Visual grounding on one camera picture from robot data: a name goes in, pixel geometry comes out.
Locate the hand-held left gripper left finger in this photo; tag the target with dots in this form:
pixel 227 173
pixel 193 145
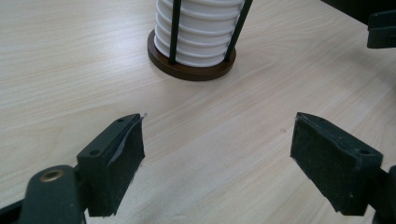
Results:
pixel 106 174

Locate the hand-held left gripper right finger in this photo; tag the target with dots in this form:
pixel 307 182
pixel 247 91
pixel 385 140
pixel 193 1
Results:
pixel 333 168

